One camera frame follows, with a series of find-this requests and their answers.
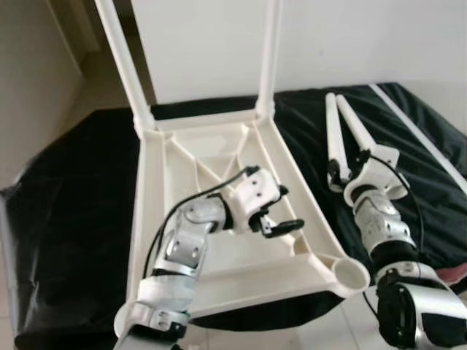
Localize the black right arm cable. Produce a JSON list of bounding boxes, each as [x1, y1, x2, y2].
[[365, 152, 424, 256]]

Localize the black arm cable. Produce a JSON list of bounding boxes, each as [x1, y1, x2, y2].
[[365, 152, 424, 256], [144, 166, 258, 281]]

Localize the cream plastic table top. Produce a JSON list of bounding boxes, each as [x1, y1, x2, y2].
[[115, 109, 371, 340]]

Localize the black table cloth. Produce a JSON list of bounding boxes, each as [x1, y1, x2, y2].
[[0, 82, 467, 349]]

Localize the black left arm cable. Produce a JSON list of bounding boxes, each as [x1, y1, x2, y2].
[[144, 166, 258, 281]]

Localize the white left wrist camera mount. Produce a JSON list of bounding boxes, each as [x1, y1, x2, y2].
[[230, 168, 282, 230]]

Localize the pink slipper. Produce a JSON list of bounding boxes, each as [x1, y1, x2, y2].
[[444, 262, 467, 284]]

